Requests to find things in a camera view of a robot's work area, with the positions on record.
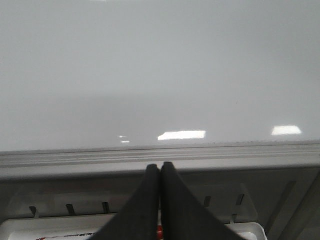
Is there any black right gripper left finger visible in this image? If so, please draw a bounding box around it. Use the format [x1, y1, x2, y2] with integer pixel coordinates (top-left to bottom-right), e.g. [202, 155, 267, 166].
[92, 164, 160, 240]

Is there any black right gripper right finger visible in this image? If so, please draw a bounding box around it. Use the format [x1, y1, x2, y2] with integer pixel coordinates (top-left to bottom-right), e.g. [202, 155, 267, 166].
[161, 162, 242, 240]

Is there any white whiteboard with aluminium frame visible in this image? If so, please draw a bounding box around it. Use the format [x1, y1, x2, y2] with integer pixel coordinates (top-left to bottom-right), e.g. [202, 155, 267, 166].
[0, 0, 320, 180]

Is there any white plastic marker tray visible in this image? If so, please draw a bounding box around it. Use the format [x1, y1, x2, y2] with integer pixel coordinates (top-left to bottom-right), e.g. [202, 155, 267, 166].
[0, 214, 268, 240]

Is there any red capped marker in tray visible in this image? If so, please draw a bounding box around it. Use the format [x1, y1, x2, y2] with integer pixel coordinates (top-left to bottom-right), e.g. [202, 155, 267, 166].
[156, 225, 164, 240]

